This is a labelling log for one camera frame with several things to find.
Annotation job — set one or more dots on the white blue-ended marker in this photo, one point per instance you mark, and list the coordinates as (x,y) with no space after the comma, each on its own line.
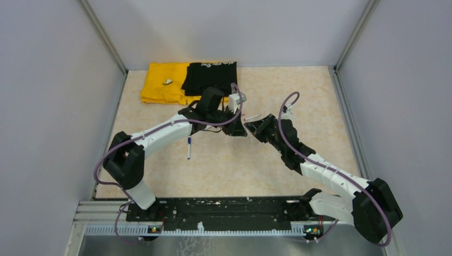
(189,148)

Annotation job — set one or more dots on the white red-tipped pen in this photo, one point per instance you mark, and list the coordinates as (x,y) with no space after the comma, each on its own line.
(252,117)

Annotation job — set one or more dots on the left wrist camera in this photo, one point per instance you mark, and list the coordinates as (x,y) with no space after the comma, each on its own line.
(234,101)

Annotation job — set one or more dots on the yellow folded shirt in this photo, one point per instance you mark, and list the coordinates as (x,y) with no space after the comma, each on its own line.
(163,84)

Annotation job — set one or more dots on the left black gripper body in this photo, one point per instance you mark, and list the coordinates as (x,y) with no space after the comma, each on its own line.
(229,128)

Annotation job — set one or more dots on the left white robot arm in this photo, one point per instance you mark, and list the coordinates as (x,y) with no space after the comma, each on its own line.
(125,159)

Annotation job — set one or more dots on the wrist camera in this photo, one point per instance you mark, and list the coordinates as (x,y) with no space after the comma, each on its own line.
(234,101)
(286,113)

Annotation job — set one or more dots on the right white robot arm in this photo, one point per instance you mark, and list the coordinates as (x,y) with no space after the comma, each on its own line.
(369,206)

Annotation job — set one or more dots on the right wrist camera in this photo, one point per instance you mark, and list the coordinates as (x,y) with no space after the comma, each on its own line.
(286,113)

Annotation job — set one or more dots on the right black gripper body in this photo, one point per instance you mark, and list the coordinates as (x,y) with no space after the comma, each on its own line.
(265,132)

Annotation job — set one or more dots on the black folded shirt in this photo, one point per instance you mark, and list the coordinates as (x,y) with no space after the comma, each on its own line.
(201,75)

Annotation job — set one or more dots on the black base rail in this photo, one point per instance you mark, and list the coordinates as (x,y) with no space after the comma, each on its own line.
(236,216)

